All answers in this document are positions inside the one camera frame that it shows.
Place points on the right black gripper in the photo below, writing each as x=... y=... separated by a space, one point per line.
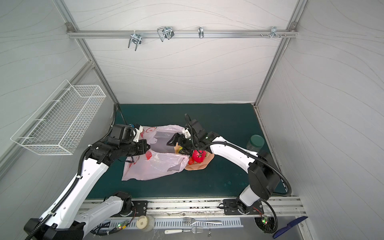
x=182 y=140

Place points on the aluminium cross rail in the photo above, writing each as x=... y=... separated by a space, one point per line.
x=179 y=34

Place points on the peach scalloped fruit plate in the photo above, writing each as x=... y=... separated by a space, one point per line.
x=197 y=166

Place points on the metal hook clamp middle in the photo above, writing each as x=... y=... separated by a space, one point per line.
x=165 y=32

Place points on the silver fork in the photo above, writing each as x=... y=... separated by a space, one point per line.
x=194 y=222

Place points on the blue plastic tool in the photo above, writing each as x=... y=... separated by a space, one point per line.
x=289 y=226

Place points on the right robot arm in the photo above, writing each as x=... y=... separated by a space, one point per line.
x=264 y=177

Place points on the black round fan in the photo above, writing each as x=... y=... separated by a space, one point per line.
x=266 y=224

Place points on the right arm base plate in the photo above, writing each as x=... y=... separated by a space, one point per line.
x=234 y=207

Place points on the white handled fork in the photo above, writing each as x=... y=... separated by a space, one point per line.
x=194 y=230

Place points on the metal hook clamp left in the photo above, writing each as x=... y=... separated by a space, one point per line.
x=135 y=40

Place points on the white wire basket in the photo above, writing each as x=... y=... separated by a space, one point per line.
x=58 y=125

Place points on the metal hook clamp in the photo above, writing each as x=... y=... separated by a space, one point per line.
x=165 y=32
x=135 y=40

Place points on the red peach front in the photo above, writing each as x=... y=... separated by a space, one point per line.
x=191 y=161

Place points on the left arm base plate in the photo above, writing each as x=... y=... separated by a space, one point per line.
x=141 y=208

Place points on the green lidded glass jar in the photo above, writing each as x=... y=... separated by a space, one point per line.
x=256 y=143

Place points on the green table mat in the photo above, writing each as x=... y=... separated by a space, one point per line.
x=221 y=178

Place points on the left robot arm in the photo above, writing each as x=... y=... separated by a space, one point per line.
x=61 y=221

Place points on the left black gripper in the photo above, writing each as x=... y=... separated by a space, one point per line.
x=142 y=150

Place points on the red dragon fruit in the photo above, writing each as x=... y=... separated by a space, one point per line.
x=199 y=156

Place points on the metal ring clamp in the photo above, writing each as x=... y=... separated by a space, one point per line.
x=201 y=32

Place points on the pink strawberry plastic bag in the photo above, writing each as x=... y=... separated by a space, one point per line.
x=160 y=160

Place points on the metal bolt clamp right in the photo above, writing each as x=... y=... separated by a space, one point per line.
x=273 y=34

